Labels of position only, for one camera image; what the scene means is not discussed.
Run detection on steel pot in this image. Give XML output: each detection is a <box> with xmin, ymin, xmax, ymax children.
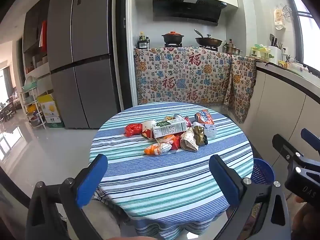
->
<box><xmin>223</xmin><ymin>42</ymin><xmax>243</xmax><ymax>55</ymax></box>

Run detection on white utensil holder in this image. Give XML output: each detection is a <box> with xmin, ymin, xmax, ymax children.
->
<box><xmin>268</xmin><ymin>34</ymin><xmax>283</xmax><ymax>65</ymax></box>

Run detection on yellow cardboard box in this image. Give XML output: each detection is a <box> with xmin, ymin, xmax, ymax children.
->
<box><xmin>37</xmin><ymin>94</ymin><xmax>65</xmax><ymax>128</ymax></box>

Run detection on pale green plastic containers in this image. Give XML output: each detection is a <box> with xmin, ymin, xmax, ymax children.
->
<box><xmin>250</xmin><ymin>44</ymin><xmax>272</xmax><ymax>62</ymax></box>

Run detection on white wall holder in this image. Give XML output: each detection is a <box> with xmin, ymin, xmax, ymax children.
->
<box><xmin>274</xmin><ymin>7</ymin><xmax>286</xmax><ymax>30</ymax></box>

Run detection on wire whisk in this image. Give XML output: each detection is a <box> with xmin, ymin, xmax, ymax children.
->
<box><xmin>280</xmin><ymin>4</ymin><xmax>292</xmax><ymax>18</ymax></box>

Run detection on orange snack bag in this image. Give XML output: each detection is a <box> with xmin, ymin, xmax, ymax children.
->
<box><xmin>194</xmin><ymin>110</ymin><xmax>215</xmax><ymax>125</ymax></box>

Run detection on clear plastic box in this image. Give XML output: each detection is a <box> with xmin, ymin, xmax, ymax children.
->
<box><xmin>192</xmin><ymin>122</ymin><xmax>217</xmax><ymax>139</ymax></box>

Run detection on white base cabinet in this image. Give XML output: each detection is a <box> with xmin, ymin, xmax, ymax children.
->
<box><xmin>241</xmin><ymin>62</ymin><xmax>320</xmax><ymax>160</ymax></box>

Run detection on dark wok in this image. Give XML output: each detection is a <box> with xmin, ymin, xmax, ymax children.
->
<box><xmin>194</xmin><ymin>29</ymin><xmax>223</xmax><ymax>48</ymax></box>

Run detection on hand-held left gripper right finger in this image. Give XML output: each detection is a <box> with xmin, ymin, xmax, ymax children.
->
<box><xmin>209</xmin><ymin>154</ymin><xmax>292</xmax><ymax>240</ymax></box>

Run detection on gas stove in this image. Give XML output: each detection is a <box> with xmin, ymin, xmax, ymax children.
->
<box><xmin>164</xmin><ymin>43</ymin><xmax>222</xmax><ymax>52</ymax></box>

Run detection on striped tablecloth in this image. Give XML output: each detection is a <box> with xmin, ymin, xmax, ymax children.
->
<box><xmin>89</xmin><ymin>102</ymin><xmax>255</xmax><ymax>240</ymax></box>

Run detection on white green milk carton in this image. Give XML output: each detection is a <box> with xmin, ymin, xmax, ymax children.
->
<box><xmin>152</xmin><ymin>118</ymin><xmax>188</xmax><ymax>139</ymax></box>

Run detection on green plastic basin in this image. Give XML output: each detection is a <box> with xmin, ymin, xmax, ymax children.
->
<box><xmin>22</xmin><ymin>82</ymin><xmax>38</xmax><ymax>92</ymax></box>

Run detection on black clay pot red lid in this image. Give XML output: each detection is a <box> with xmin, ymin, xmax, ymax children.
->
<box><xmin>161</xmin><ymin>31</ymin><xmax>185</xmax><ymax>46</ymax></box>

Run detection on orange white snack wrapper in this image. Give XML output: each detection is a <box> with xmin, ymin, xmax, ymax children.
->
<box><xmin>144</xmin><ymin>135</ymin><xmax>175</xmax><ymax>155</ymax></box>

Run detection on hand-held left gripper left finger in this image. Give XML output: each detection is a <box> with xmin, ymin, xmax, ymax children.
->
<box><xmin>26</xmin><ymin>154</ymin><xmax>108</xmax><ymax>240</ymax></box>

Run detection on beige bread packet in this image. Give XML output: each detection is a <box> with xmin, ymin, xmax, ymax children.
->
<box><xmin>179</xmin><ymin>127</ymin><xmax>200</xmax><ymax>152</ymax></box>

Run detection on red hanging cloth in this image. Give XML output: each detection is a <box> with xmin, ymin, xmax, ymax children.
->
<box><xmin>39</xmin><ymin>20</ymin><xmax>48</xmax><ymax>52</ymax></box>

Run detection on white red paper box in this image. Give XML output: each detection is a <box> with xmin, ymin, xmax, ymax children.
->
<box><xmin>141</xmin><ymin>120</ymin><xmax>159</xmax><ymax>140</ymax></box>

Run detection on small printed blanket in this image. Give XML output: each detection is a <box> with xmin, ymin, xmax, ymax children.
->
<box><xmin>223</xmin><ymin>54</ymin><xmax>257</xmax><ymax>123</ymax></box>

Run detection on blue plastic basket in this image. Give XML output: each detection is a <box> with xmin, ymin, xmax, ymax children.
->
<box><xmin>250</xmin><ymin>158</ymin><xmax>275</xmax><ymax>186</ymax></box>

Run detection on white storage rack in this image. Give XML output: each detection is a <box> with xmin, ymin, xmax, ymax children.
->
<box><xmin>19</xmin><ymin>76</ymin><xmax>47</xmax><ymax>130</ymax></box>

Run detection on grey refrigerator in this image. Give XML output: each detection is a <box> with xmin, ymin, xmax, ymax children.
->
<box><xmin>47</xmin><ymin>0</ymin><xmax>120</xmax><ymax>130</ymax></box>

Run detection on dark wooden furniture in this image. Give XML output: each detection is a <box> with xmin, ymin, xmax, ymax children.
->
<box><xmin>0</xmin><ymin>100</ymin><xmax>20</xmax><ymax>123</ymax></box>

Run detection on wall cabinet shelves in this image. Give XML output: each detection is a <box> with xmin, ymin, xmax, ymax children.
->
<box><xmin>22</xmin><ymin>5</ymin><xmax>50</xmax><ymax>78</ymax></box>

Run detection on black range hood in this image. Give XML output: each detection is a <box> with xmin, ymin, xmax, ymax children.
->
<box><xmin>152</xmin><ymin>0</ymin><xmax>227</xmax><ymax>26</ymax></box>

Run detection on red plastic bag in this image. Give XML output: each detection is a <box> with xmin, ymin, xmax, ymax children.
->
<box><xmin>124</xmin><ymin>123</ymin><xmax>143</xmax><ymax>137</ymax></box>

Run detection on window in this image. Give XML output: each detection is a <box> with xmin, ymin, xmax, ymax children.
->
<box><xmin>285</xmin><ymin>0</ymin><xmax>320</xmax><ymax>75</ymax></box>

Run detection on person's right hand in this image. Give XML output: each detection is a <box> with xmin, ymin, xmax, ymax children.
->
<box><xmin>293</xmin><ymin>196</ymin><xmax>320</xmax><ymax>240</ymax></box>

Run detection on large printed blanket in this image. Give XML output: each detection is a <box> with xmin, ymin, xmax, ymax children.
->
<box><xmin>134</xmin><ymin>46</ymin><xmax>233</xmax><ymax>108</ymax></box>

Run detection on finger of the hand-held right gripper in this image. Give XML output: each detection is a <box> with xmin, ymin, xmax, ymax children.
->
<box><xmin>301</xmin><ymin>128</ymin><xmax>320</xmax><ymax>153</ymax></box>
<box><xmin>272</xmin><ymin>134</ymin><xmax>302</xmax><ymax>167</ymax></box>

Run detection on gold foil wrapper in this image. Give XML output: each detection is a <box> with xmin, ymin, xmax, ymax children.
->
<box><xmin>192</xmin><ymin>126</ymin><xmax>208</xmax><ymax>145</ymax></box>

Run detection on red snack wrapper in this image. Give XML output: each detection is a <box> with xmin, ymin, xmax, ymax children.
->
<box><xmin>172</xmin><ymin>134</ymin><xmax>183</xmax><ymax>150</ymax></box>

